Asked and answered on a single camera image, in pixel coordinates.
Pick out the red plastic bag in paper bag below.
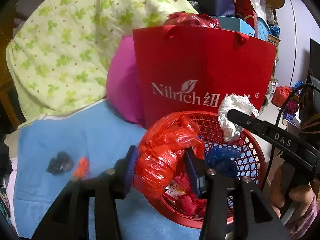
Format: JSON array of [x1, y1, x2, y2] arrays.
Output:
[[164, 11, 221, 29]]

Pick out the light blue bed blanket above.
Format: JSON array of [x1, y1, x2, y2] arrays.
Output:
[[13, 101, 200, 239]]

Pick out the magenta pillow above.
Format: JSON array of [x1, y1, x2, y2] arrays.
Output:
[[106, 36, 145, 127]]

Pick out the right hand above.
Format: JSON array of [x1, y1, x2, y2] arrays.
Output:
[[269, 166, 314, 220]]

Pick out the crumpled blue plastic bag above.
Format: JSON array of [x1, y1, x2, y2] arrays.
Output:
[[204, 145, 241, 179]]

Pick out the green clover pattern quilt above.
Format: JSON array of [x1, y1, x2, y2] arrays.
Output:
[[6, 0, 194, 122]]

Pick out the red snack wrapper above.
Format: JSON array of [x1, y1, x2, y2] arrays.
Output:
[[163, 182, 185, 202]]

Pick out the red Nilrich paper bag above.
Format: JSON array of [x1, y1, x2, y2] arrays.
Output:
[[133, 25, 276, 127]]

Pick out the red plastic bag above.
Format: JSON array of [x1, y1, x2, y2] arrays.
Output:
[[164, 11, 221, 29], [133, 112, 204, 198]]

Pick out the light blue box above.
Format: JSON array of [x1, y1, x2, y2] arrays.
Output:
[[211, 16, 255, 36]]

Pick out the red plastic mesh basket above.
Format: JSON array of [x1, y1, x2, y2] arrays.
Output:
[[147, 111, 266, 229]]

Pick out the white paper tissue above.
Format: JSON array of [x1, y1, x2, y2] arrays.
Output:
[[217, 94, 259, 142]]

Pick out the black plastic bag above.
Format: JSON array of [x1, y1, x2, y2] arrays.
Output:
[[46, 152, 74, 176]]

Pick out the small orange wrapper scrap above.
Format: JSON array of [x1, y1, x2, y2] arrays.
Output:
[[73, 157, 90, 179]]

